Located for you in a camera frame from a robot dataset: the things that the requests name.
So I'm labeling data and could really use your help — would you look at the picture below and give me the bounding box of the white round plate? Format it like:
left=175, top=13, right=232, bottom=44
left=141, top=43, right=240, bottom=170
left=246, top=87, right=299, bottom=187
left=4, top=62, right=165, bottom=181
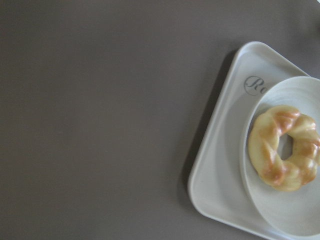
left=239, top=76, right=320, bottom=240

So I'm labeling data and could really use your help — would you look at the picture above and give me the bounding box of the white rabbit tray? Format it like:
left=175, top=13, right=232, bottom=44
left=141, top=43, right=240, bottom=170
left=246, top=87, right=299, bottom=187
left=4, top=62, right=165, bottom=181
left=188, top=41, right=314, bottom=240

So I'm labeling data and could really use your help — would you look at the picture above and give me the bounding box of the twisted glazed donut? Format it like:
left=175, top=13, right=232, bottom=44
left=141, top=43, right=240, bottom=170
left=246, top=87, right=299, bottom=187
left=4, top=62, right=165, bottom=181
left=248, top=105, right=320, bottom=192

